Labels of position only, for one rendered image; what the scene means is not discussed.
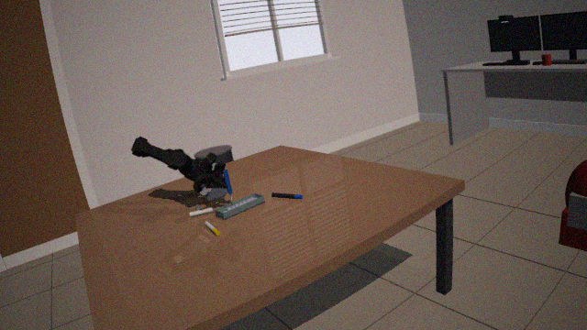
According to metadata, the black stylus with blue tip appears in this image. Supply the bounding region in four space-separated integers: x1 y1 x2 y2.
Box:
271 192 303 199

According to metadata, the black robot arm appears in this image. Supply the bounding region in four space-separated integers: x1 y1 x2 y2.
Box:
131 137 217 181

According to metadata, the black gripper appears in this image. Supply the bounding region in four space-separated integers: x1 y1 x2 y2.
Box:
191 161 227 193

